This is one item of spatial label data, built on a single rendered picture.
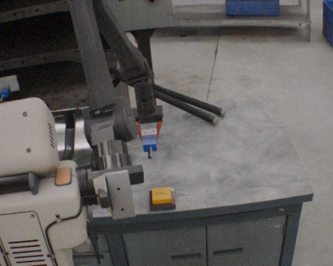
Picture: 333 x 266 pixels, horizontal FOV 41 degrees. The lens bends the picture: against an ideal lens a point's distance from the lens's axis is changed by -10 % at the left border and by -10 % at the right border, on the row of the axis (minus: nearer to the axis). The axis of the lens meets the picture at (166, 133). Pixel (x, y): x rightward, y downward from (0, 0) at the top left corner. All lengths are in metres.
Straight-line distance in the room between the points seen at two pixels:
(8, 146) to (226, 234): 0.98
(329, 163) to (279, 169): 1.47
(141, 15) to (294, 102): 1.94
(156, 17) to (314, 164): 1.49
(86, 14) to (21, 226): 0.50
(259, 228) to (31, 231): 0.96
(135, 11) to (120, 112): 1.17
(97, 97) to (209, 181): 0.66
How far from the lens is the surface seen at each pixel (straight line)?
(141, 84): 1.46
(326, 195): 2.83
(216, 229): 1.65
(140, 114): 1.51
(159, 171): 1.66
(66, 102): 2.26
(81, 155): 1.65
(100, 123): 1.04
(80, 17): 1.09
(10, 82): 2.30
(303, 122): 3.53
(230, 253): 1.76
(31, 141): 0.90
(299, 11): 5.32
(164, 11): 2.16
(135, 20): 2.17
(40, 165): 0.90
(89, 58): 1.07
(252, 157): 1.71
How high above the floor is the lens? 1.77
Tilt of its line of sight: 31 degrees down
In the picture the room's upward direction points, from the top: 6 degrees counter-clockwise
